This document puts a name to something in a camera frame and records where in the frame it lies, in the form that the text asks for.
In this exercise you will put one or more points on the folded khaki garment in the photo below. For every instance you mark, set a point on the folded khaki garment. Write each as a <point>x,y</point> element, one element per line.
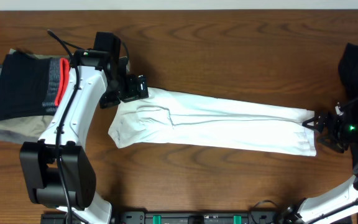
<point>31,89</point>

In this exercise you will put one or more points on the folded black garment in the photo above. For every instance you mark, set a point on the folded black garment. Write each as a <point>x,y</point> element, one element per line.
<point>23,86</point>

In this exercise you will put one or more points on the white t-shirt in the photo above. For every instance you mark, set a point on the white t-shirt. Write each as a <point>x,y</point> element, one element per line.
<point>183,118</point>

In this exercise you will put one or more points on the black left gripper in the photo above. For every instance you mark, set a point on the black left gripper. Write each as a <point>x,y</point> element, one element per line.
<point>134,93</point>

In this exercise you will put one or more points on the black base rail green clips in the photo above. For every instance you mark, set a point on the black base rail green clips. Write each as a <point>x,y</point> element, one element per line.
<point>252,217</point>

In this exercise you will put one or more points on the folded grey red-trimmed garment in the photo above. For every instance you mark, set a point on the folded grey red-trimmed garment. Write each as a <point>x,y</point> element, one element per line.
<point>58,77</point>

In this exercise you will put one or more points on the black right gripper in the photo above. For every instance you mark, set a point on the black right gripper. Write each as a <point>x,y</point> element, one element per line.
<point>336,120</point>

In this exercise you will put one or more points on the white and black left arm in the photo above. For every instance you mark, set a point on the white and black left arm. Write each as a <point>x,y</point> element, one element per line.
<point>56,169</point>

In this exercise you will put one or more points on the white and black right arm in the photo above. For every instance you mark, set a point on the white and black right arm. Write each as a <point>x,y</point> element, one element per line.
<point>341,201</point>

